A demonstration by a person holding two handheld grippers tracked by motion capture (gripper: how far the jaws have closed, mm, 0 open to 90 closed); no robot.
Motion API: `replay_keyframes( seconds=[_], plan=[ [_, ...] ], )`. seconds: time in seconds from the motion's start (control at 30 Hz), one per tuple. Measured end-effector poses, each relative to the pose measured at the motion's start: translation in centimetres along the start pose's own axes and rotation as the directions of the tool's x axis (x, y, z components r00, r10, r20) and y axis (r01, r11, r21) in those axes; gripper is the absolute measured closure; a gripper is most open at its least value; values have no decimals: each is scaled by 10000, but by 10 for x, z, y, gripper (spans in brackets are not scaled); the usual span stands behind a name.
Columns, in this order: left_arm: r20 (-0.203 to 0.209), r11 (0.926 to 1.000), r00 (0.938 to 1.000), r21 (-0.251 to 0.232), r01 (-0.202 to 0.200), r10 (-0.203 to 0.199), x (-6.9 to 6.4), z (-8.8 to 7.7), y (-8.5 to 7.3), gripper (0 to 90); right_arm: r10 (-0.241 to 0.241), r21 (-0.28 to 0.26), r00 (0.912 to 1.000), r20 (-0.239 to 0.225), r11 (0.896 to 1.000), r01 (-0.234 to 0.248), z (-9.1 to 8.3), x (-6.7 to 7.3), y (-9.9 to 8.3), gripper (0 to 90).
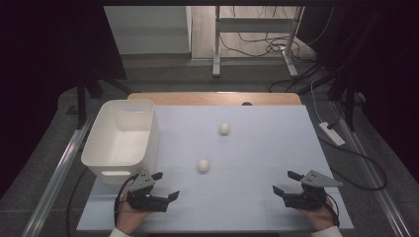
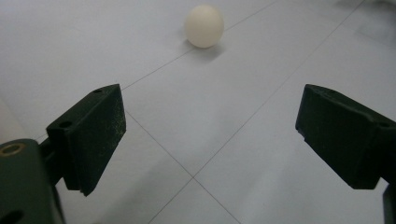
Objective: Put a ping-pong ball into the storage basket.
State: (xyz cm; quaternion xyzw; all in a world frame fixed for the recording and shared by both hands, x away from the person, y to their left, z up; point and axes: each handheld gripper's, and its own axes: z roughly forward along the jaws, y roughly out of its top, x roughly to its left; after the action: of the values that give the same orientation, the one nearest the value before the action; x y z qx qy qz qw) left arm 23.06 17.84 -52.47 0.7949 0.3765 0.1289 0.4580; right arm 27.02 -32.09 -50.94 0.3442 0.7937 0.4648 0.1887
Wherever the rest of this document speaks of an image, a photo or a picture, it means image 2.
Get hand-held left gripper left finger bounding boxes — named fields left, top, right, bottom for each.
left=40, top=83, right=127, bottom=197

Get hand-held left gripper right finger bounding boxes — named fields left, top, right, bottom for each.
left=294, top=83, right=396, bottom=190

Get white egg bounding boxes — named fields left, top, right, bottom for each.
left=184, top=4, right=225, bottom=49

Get white paper table cover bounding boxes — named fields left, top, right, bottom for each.
left=0, top=0, right=396, bottom=224

